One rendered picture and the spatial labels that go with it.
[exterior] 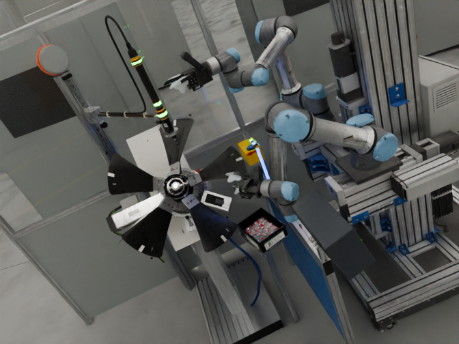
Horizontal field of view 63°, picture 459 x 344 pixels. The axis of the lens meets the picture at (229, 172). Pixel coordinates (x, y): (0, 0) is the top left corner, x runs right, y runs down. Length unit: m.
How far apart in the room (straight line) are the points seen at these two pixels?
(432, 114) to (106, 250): 2.25
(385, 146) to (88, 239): 2.08
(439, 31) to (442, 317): 3.73
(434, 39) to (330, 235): 4.42
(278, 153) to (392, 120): 0.66
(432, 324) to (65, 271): 2.40
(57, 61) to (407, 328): 2.40
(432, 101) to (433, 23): 3.39
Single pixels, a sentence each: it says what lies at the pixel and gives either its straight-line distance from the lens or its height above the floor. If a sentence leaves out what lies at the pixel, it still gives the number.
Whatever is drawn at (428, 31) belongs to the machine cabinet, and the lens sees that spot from 5.38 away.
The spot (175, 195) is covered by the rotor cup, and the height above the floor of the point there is 1.19.
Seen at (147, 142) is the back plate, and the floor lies 1.31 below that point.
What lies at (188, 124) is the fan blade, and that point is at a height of 1.41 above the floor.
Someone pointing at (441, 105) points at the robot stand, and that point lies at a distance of 2.07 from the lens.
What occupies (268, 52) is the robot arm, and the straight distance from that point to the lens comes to 1.81.
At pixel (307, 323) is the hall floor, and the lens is 2.57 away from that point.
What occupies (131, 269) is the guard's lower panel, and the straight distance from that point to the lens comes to 3.06.
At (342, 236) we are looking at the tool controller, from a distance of 1.22.
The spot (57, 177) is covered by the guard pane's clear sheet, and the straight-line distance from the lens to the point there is 2.66.
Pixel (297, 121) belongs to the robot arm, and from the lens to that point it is 1.38.
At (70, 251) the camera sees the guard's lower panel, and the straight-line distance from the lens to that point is 2.94.
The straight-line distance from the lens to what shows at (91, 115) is 2.21.
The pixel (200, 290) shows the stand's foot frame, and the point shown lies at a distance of 2.91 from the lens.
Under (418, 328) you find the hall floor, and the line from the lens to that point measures 2.49.
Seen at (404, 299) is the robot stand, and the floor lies 0.22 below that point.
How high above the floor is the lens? 2.10
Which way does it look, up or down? 30 degrees down
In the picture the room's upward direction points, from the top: 23 degrees counter-clockwise
